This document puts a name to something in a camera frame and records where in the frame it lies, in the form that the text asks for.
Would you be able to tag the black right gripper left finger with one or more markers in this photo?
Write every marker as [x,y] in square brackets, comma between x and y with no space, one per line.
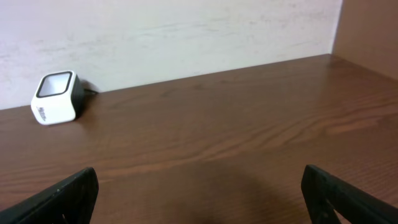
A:
[72,200]

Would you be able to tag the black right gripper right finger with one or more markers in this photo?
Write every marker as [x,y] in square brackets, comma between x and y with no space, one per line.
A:
[326,195]

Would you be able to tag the white barcode scanner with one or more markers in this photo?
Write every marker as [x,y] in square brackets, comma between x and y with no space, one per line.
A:
[59,98]

